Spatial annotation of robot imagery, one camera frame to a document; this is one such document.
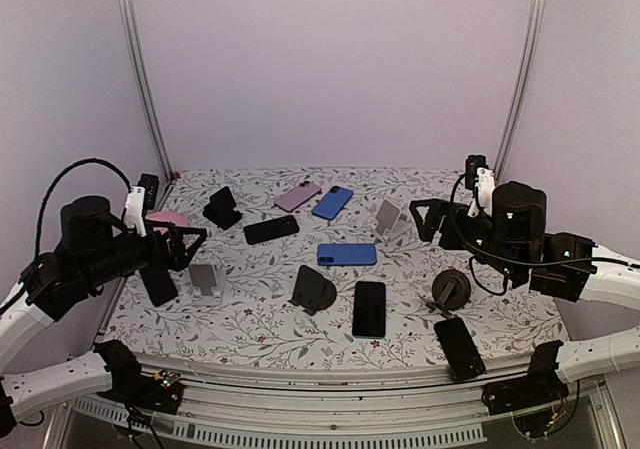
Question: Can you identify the blue phone centre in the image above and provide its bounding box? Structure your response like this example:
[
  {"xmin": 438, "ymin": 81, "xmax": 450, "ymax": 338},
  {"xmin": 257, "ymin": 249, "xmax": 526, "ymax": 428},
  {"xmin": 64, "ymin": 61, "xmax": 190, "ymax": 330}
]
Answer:
[{"xmin": 317, "ymin": 244, "xmax": 377, "ymax": 267}]

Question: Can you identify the floral table mat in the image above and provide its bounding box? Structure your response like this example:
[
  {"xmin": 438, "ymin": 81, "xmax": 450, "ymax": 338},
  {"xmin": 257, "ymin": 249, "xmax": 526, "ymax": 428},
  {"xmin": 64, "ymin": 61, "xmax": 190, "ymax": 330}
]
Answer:
[{"xmin": 106, "ymin": 168, "xmax": 567, "ymax": 371}]

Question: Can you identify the dark round base stand centre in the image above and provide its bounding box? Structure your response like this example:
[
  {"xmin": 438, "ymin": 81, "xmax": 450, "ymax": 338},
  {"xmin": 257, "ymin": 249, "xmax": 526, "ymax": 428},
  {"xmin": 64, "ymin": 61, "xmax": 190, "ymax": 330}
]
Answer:
[{"xmin": 289, "ymin": 265, "xmax": 337, "ymax": 316}]

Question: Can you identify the white silver stand left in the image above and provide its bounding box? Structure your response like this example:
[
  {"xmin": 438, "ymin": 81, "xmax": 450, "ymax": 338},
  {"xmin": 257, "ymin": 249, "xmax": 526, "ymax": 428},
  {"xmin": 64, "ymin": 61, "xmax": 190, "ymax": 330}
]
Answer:
[{"xmin": 188, "ymin": 264, "xmax": 225, "ymax": 306}]

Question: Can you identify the pink round dish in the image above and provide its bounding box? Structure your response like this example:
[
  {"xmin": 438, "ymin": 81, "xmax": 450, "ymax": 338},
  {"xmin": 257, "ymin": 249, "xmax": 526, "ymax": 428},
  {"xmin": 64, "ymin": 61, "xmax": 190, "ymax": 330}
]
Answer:
[{"xmin": 145, "ymin": 211, "xmax": 189, "ymax": 227}]

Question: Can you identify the aluminium frame post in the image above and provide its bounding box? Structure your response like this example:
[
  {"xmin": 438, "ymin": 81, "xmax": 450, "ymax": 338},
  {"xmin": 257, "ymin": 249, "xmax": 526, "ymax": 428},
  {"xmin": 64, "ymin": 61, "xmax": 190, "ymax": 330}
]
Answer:
[
  {"xmin": 118, "ymin": 0, "xmax": 173, "ymax": 183},
  {"xmin": 494, "ymin": 0, "xmax": 546, "ymax": 181}
]

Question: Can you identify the black folding phone stand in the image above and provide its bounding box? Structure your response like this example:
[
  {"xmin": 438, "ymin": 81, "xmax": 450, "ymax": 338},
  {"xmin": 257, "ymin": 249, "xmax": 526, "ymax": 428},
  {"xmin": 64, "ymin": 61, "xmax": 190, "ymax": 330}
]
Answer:
[{"xmin": 202, "ymin": 186, "xmax": 242, "ymax": 231}]

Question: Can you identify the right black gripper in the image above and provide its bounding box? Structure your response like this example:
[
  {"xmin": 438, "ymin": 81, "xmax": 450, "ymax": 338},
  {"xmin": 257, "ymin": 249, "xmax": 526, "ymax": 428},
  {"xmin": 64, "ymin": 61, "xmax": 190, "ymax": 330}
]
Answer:
[{"xmin": 410, "ymin": 197, "xmax": 524, "ymax": 281}]

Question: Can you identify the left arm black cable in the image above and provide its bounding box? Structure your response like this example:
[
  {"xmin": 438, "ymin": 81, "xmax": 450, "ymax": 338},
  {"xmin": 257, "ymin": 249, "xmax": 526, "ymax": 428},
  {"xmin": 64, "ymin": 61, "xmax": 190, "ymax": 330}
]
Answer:
[{"xmin": 30, "ymin": 157, "xmax": 135, "ymax": 265}]

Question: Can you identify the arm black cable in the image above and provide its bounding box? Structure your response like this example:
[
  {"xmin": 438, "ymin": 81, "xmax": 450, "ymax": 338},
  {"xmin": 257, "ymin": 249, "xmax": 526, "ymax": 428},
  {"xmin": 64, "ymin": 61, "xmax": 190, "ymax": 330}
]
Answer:
[
  {"xmin": 449, "ymin": 171, "xmax": 531, "ymax": 296},
  {"xmin": 30, "ymin": 157, "xmax": 135, "ymax": 265}
]

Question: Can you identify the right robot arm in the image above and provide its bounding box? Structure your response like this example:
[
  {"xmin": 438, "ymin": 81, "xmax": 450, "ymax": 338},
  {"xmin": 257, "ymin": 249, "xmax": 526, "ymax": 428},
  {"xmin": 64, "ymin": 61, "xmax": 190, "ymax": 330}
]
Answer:
[{"xmin": 409, "ymin": 181, "xmax": 639, "ymax": 405}]

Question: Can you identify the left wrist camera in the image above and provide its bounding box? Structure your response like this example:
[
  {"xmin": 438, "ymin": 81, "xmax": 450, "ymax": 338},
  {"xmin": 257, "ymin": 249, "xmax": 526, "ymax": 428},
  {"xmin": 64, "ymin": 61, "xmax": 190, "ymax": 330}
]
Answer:
[{"xmin": 122, "ymin": 173, "xmax": 160, "ymax": 237}]

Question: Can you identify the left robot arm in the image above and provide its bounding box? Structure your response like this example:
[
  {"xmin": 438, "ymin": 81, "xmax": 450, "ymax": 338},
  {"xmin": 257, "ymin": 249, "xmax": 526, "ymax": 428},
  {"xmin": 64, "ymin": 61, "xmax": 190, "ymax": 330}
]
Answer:
[{"xmin": 1, "ymin": 194, "xmax": 207, "ymax": 435}]

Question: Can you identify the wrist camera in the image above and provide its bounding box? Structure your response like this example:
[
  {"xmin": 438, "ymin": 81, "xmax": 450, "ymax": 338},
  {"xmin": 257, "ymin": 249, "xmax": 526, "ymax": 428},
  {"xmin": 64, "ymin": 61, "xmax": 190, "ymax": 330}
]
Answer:
[
  {"xmin": 465, "ymin": 155, "xmax": 496, "ymax": 218},
  {"xmin": 122, "ymin": 173, "xmax": 160, "ymax": 237}
]

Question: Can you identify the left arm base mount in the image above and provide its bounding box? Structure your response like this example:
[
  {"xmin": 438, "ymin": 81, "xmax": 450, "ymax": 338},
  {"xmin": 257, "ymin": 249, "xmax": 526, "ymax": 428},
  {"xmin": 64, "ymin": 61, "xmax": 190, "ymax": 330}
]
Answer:
[{"xmin": 93, "ymin": 340, "xmax": 184, "ymax": 415}]

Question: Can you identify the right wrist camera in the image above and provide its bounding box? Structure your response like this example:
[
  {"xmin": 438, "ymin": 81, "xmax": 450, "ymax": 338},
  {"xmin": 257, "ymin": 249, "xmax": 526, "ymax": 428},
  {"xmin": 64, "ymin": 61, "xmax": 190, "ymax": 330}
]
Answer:
[{"xmin": 465, "ymin": 155, "xmax": 496, "ymax": 218}]

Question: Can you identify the wooden round base stand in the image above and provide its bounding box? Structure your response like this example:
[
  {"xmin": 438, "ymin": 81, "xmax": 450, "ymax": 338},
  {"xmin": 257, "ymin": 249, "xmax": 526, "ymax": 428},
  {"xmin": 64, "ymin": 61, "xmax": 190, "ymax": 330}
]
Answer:
[{"xmin": 426, "ymin": 269, "xmax": 471, "ymax": 318}]

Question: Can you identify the black phone face down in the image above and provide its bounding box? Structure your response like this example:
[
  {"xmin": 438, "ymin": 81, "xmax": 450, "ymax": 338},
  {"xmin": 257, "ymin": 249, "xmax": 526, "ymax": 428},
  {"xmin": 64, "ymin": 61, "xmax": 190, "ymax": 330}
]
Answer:
[{"xmin": 243, "ymin": 215, "xmax": 300, "ymax": 245}]

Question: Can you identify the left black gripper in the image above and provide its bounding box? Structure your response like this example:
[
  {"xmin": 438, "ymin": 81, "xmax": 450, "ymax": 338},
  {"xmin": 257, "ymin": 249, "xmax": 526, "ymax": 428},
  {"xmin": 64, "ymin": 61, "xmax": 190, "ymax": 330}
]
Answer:
[{"xmin": 84, "ymin": 219, "xmax": 209, "ymax": 287}]

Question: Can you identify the blue phone far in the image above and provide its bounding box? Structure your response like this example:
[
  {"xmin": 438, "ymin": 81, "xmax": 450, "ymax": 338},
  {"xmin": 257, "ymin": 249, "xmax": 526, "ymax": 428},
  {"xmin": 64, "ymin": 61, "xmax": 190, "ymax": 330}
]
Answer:
[{"xmin": 312, "ymin": 186, "xmax": 353, "ymax": 221}]

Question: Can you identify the white silver stand right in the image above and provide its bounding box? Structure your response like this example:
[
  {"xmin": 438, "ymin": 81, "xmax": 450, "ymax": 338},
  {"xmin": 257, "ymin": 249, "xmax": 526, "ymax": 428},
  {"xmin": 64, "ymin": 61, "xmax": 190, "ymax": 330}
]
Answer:
[{"xmin": 374, "ymin": 199, "xmax": 410, "ymax": 243}]

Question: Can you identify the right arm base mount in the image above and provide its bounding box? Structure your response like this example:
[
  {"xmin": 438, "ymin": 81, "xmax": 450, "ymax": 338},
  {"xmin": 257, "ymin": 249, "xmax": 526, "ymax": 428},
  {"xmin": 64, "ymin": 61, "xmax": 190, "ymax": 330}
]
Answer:
[{"xmin": 481, "ymin": 341, "xmax": 581, "ymax": 440}]

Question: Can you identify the white silver stand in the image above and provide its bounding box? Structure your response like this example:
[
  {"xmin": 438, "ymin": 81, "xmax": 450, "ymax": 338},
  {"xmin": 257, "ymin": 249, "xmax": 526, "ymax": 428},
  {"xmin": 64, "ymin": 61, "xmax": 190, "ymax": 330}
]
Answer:
[
  {"xmin": 188, "ymin": 264, "xmax": 225, "ymax": 306},
  {"xmin": 374, "ymin": 199, "xmax": 410, "ymax": 243}
]

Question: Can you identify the blue phone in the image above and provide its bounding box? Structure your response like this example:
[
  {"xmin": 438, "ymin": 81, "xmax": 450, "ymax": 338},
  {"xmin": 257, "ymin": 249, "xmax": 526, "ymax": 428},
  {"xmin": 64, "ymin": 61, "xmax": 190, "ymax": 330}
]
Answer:
[
  {"xmin": 317, "ymin": 244, "xmax": 377, "ymax": 267},
  {"xmin": 312, "ymin": 186, "xmax": 353, "ymax": 221}
]

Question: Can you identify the right aluminium frame post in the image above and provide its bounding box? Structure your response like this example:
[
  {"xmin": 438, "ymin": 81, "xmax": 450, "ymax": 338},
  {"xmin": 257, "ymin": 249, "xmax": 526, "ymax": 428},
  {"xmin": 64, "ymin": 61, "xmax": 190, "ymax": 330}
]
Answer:
[{"xmin": 494, "ymin": 0, "xmax": 546, "ymax": 181}]

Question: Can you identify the teal phone dark screen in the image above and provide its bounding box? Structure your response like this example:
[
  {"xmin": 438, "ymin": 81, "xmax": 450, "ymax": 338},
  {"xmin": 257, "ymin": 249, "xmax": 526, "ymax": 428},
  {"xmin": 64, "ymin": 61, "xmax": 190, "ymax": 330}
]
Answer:
[{"xmin": 352, "ymin": 281, "xmax": 386, "ymax": 339}]

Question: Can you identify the black phone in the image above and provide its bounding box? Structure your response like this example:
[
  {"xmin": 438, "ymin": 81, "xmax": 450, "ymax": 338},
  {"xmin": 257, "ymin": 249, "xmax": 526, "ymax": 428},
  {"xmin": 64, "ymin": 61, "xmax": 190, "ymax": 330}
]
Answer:
[
  {"xmin": 434, "ymin": 317, "xmax": 486, "ymax": 382},
  {"xmin": 139, "ymin": 267, "xmax": 178, "ymax": 307}
]

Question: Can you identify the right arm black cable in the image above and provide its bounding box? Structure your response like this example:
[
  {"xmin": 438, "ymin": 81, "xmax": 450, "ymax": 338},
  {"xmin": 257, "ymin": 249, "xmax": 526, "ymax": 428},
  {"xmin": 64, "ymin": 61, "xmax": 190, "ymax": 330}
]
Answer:
[{"xmin": 449, "ymin": 171, "xmax": 531, "ymax": 296}]

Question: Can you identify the left aluminium frame post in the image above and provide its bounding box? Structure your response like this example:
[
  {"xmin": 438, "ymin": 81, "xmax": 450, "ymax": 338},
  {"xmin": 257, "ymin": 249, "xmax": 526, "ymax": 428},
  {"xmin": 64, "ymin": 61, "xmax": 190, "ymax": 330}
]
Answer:
[{"xmin": 118, "ymin": 0, "xmax": 173, "ymax": 183}]

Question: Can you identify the pink phone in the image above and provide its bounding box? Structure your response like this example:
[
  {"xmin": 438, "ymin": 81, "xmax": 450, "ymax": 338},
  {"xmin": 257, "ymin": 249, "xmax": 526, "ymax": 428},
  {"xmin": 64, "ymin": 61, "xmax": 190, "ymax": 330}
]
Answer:
[{"xmin": 274, "ymin": 181, "xmax": 321, "ymax": 213}]

